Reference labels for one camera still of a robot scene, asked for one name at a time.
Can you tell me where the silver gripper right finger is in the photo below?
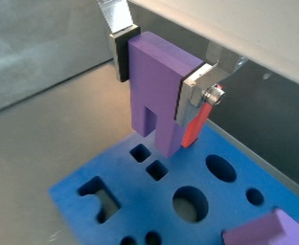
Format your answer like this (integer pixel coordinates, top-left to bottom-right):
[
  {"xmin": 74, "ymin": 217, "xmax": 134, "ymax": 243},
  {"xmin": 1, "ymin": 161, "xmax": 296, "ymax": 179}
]
[{"xmin": 174, "ymin": 41, "xmax": 247, "ymax": 126}]

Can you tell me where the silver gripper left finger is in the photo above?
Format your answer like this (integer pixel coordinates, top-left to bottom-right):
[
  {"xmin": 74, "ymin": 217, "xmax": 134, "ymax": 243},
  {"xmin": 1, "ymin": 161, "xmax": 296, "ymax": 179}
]
[{"xmin": 97, "ymin": 0, "xmax": 140, "ymax": 82}]

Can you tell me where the purple double-square block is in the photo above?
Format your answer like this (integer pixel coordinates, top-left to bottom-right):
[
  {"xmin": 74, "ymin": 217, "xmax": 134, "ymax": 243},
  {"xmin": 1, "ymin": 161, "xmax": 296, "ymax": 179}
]
[{"xmin": 128, "ymin": 32, "xmax": 203, "ymax": 157}]

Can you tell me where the blue foam shape board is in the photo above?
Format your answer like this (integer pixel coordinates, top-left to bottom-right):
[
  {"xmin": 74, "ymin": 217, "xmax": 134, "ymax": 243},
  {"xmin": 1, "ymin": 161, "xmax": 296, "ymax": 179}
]
[{"xmin": 49, "ymin": 123, "xmax": 299, "ymax": 245}]

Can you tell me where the red block peg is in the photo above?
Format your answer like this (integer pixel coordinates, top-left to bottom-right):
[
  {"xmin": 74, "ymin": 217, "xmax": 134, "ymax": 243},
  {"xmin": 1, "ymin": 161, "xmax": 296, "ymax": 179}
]
[{"xmin": 181, "ymin": 85, "xmax": 224, "ymax": 147}]

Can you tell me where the purple star-shaped peg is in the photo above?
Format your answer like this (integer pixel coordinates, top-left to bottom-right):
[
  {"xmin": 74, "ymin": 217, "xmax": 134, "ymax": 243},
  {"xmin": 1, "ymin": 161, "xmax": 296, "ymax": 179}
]
[{"xmin": 223, "ymin": 209, "xmax": 299, "ymax": 245}]

